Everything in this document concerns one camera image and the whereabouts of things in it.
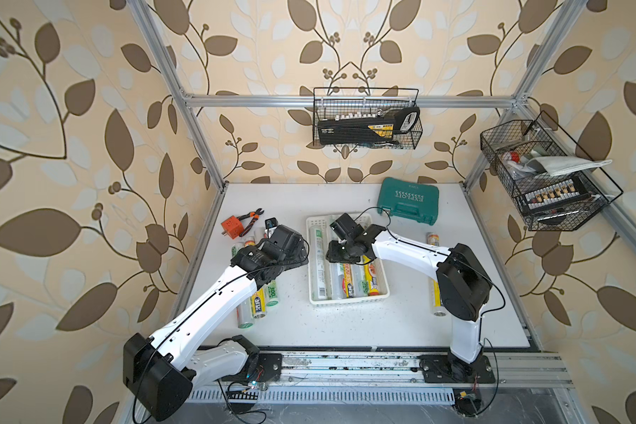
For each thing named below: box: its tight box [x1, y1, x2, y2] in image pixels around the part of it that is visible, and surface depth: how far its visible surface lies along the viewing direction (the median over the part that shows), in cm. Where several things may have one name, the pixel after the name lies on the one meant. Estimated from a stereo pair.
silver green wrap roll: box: [329, 262, 341, 300], surface depth 85 cm
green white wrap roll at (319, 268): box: [309, 225, 330, 302], surface depth 91 cm
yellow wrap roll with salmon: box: [363, 255, 380, 296], surface depth 90 cm
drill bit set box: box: [522, 175, 591, 212], surface depth 68 cm
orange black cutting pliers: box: [236, 207, 265, 238], surface depth 110 cm
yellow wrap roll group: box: [249, 287, 268, 319], surface depth 85 cm
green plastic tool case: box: [377, 176, 440, 227], surface depth 111 cm
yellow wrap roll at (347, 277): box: [341, 263, 354, 298], surface depth 91 cm
